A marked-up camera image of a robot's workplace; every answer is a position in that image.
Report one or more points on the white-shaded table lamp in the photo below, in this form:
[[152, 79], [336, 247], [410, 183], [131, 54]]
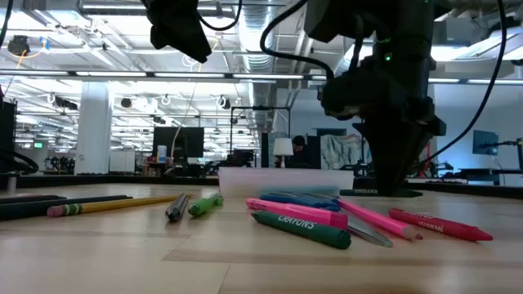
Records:
[[282, 146]]

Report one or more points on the white cabinet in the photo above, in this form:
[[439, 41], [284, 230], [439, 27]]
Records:
[[122, 161]]

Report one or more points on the clear pencil box pink lid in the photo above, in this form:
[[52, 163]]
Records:
[[245, 181]]

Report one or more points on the silver ventilation duct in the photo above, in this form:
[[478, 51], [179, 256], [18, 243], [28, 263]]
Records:
[[249, 41]]

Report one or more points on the black aluminium table frame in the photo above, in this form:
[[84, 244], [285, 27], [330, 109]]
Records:
[[102, 180]]

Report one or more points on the black cabinet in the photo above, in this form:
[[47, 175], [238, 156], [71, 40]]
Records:
[[7, 134]]

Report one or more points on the grey draped cloth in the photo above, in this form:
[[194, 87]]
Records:
[[339, 151]]

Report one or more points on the black ceiling device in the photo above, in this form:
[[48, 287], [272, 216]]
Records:
[[18, 45]]

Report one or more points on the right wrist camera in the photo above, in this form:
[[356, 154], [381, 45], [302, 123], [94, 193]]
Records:
[[343, 98]]

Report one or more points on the pink pencil with blue cap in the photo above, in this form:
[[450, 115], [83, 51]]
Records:
[[380, 220]]

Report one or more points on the green pen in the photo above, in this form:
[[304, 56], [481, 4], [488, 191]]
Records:
[[202, 206]]

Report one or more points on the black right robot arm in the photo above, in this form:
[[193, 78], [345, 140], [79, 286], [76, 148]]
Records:
[[367, 20]]

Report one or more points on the white column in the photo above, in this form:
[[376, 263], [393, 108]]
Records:
[[94, 130]]

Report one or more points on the grey-blue wall screen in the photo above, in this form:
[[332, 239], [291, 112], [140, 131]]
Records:
[[484, 143]]

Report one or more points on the pink highlighter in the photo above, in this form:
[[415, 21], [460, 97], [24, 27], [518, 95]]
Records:
[[294, 212]]

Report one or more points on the silver metal post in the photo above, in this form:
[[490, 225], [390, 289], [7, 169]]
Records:
[[12, 185]]

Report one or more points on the black pen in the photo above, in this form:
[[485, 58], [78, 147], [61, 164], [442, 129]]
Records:
[[41, 207], [28, 199], [176, 210]]

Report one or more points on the black monitor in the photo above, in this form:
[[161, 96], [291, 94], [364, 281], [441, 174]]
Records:
[[188, 143]]

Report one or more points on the black boom stand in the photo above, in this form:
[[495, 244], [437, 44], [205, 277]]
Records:
[[519, 153]]

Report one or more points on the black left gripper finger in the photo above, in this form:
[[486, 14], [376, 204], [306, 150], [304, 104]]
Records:
[[181, 34]]

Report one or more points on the white canister blue label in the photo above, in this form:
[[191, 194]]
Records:
[[162, 154]]

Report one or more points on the red crayon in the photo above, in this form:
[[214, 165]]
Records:
[[441, 225]]

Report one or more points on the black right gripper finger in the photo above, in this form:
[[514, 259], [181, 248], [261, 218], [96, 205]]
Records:
[[392, 159]]

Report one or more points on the yellow pencil with pink eraser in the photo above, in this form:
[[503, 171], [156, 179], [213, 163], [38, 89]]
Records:
[[114, 205]]

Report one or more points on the person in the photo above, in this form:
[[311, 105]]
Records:
[[300, 155]]

